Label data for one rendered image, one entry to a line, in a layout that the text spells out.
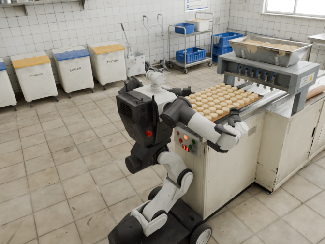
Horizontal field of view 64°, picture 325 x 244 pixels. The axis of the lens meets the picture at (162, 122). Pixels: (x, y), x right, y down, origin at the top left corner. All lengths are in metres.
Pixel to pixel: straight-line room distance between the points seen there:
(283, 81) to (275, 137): 0.45
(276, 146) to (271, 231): 0.67
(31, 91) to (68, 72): 0.65
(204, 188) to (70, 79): 3.40
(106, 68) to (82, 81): 0.48
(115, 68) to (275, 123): 3.39
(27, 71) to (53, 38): 0.94
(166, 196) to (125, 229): 0.36
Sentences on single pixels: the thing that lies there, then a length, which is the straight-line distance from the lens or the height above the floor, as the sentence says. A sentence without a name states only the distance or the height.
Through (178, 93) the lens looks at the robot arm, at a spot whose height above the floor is 1.02.
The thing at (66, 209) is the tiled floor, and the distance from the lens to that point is 2.64.
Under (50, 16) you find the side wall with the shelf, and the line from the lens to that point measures 5.23.
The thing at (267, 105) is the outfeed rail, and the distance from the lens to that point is 2.26.
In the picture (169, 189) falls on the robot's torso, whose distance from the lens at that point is 1.98.
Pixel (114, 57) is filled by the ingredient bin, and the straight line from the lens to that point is 4.91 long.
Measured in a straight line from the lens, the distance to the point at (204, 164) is 1.87.
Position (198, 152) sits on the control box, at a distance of 1.82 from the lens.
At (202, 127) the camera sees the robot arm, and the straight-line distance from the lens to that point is 1.28.
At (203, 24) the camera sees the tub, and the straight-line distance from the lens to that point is 5.78.
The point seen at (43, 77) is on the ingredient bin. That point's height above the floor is 0.47.
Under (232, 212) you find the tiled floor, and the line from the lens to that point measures 2.46.
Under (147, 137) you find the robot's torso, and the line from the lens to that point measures 1.47.
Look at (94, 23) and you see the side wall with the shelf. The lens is 5.41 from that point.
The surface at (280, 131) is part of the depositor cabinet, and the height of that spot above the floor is 0.70.
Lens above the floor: 1.80
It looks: 29 degrees down
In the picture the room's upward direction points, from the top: 3 degrees counter-clockwise
